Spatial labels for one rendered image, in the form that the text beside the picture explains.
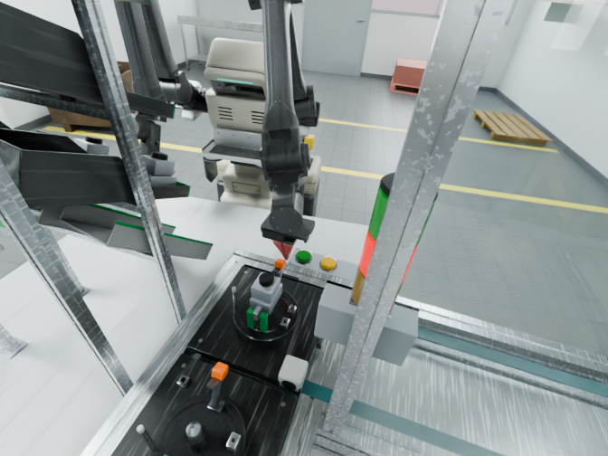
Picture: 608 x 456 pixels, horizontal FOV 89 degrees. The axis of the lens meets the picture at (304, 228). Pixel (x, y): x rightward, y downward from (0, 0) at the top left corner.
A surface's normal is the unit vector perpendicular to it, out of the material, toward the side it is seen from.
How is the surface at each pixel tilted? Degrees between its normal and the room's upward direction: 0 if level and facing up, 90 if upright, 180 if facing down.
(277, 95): 42
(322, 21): 90
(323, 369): 0
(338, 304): 0
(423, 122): 90
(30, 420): 0
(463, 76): 90
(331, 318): 90
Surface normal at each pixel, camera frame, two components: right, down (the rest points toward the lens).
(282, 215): -0.03, 0.62
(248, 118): -0.18, 0.71
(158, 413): 0.07, -0.78
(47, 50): 0.88, 0.34
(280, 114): -0.11, -0.18
